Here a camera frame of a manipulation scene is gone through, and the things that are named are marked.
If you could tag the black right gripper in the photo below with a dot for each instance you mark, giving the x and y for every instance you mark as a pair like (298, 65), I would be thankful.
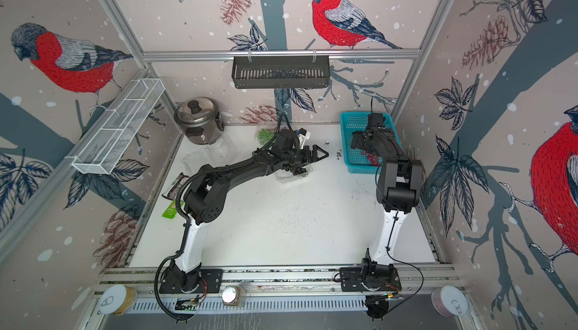
(361, 143)

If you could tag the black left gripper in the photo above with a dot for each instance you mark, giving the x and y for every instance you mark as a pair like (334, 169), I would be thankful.
(314, 154)

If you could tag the teal plastic basket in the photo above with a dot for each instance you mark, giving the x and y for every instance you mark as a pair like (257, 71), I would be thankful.
(357, 161)

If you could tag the clear clamshell container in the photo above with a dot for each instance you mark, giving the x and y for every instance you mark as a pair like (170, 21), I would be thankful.
(292, 179)
(218, 154)
(273, 127)

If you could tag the green grape bunch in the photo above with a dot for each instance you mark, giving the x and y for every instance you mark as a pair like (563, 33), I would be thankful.
(264, 136)

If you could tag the pink red grape bunch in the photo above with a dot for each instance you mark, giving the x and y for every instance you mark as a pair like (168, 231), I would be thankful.
(374, 160)

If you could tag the black grape bunch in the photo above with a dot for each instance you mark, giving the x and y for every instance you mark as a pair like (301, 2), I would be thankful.
(298, 170)

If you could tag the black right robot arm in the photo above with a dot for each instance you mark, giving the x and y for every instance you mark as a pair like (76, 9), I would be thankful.
(398, 182)

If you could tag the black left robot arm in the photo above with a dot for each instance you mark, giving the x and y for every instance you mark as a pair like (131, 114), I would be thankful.
(201, 200)

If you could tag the silver rice cooker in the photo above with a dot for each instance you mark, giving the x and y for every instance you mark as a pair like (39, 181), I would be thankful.
(200, 120)

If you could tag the brown snack packet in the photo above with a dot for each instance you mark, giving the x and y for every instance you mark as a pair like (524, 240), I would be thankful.
(175, 187)

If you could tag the green snack packet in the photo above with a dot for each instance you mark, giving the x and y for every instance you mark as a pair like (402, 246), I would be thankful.
(171, 211)

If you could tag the small round silver light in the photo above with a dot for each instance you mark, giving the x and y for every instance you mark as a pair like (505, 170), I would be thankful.
(233, 296)

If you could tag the white tape roll right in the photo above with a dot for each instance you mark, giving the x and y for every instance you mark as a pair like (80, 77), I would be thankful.
(450, 302)

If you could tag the white tape roll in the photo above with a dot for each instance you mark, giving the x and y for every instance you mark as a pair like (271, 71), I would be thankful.
(118, 300)
(450, 302)

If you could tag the white tape roll left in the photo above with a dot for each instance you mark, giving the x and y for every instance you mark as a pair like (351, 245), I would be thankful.
(118, 300)

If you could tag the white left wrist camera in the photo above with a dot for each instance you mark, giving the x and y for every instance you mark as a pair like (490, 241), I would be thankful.
(302, 136)

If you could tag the black hanging wire basket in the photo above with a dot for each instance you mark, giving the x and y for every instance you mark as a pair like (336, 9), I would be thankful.
(281, 72)

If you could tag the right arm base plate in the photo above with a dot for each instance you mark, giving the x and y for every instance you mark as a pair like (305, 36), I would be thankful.
(381, 278)

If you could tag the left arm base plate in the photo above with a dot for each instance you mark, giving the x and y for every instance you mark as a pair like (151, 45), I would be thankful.
(173, 281)

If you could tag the white wire mesh shelf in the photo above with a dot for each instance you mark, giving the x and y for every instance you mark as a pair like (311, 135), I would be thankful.
(105, 149)

